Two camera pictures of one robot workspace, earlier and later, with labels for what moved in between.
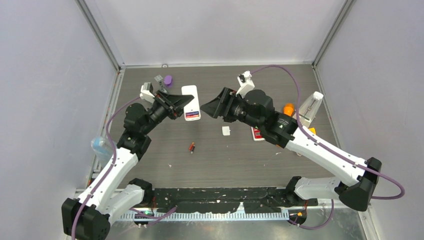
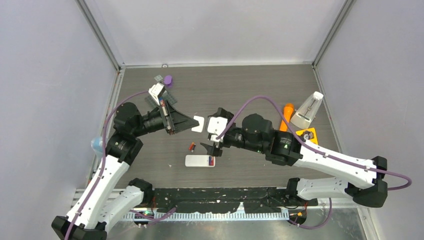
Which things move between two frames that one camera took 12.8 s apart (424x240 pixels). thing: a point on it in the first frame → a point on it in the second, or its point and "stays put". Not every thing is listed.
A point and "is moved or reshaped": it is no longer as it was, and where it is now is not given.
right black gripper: [215, 108] → [215, 149]
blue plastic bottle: [102, 148] stays put
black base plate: [252, 200] stays put
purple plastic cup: [168, 81] stays put
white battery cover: [226, 131] is moved or reshaped
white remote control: [192, 109] → [201, 161]
